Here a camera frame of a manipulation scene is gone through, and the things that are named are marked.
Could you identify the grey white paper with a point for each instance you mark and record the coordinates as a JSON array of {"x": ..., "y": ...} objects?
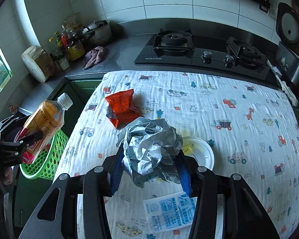
[{"x": 150, "y": 148}]

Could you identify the round wooden chopping block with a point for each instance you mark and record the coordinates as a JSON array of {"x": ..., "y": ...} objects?
[{"x": 39, "y": 63}]

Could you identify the red cap sauce bottle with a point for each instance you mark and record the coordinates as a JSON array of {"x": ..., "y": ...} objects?
[{"x": 64, "y": 37}]

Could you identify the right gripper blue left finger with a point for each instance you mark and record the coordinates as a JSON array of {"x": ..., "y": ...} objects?
[{"x": 100, "y": 182}]

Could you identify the white blue milk carton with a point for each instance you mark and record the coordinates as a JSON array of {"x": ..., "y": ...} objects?
[{"x": 170, "y": 212}]

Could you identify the small white label jar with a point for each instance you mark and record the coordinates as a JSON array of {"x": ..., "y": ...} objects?
[{"x": 63, "y": 62}]

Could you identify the green plastic waste basket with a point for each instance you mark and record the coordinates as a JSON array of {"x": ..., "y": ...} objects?
[{"x": 45, "y": 165}]

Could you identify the yellow label sauce bottle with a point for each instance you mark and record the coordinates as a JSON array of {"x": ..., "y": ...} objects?
[{"x": 76, "y": 49}]

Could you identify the person's left hand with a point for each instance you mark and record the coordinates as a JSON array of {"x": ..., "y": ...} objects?
[{"x": 7, "y": 176}]

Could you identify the red yellow tea bottle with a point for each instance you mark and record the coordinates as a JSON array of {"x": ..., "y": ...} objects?
[{"x": 47, "y": 119}]

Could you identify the white cloth at stove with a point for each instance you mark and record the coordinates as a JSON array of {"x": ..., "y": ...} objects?
[{"x": 285, "y": 88}]

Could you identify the white cartoon print tablecloth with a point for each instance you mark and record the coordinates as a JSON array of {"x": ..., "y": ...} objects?
[{"x": 251, "y": 129}]

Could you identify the pink dish rag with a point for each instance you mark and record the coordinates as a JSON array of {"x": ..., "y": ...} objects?
[{"x": 94, "y": 57}]

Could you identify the red foil snack wrapper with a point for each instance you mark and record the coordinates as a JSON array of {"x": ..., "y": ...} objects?
[{"x": 121, "y": 108}]

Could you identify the yellow snack bag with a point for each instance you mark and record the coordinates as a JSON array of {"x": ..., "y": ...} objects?
[{"x": 187, "y": 148}]

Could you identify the black gas stove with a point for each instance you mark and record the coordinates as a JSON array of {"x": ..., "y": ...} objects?
[{"x": 232, "y": 56}]

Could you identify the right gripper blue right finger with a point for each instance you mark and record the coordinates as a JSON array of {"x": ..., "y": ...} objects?
[{"x": 200, "y": 182}]

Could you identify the steel cooking pot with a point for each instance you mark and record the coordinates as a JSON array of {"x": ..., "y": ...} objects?
[{"x": 99, "y": 32}]

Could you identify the green cabinet door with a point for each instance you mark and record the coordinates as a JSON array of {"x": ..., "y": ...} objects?
[{"x": 79, "y": 91}]

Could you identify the black rice cooker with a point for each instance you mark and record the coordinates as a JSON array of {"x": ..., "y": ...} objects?
[{"x": 287, "y": 28}]

